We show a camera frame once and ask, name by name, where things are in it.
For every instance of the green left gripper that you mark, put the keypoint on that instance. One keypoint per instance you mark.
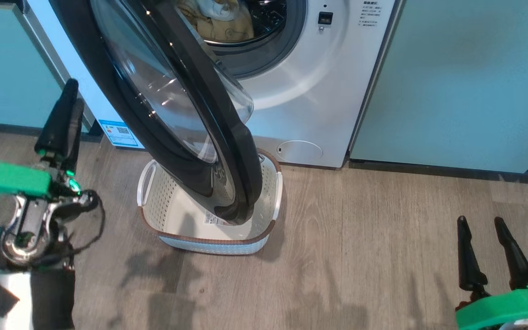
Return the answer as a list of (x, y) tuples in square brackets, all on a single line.
[(12, 178)]

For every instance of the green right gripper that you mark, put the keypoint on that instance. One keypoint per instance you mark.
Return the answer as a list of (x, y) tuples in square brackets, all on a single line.
[(507, 309)]

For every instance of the black round glass washer door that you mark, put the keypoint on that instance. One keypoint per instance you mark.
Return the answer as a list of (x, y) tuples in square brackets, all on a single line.
[(227, 151)]

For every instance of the cream bear-print garment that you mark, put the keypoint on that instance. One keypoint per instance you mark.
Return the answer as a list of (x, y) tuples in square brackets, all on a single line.
[(232, 31)]

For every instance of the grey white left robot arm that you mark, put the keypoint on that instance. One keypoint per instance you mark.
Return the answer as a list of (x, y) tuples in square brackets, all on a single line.
[(30, 229)]

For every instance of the white front-load washing machine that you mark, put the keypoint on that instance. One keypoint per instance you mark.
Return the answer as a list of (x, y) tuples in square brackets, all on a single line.
[(310, 91)]

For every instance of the blue energy label sticker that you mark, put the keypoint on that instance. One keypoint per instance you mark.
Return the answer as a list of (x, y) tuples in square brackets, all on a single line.
[(119, 134)]

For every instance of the white barcode sticker in basket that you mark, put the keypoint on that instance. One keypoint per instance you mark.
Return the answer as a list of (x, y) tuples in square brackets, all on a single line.
[(216, 220)]

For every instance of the white perforated basket, brown rim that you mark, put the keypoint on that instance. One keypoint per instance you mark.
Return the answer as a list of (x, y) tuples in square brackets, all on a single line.
[(213, 245)]

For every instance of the pale green plain cabinet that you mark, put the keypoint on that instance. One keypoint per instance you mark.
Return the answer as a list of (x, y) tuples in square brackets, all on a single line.
[(465, 82)]

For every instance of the round white filter cover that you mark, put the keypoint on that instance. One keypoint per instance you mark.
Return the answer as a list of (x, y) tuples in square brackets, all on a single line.
[(299, 152)]

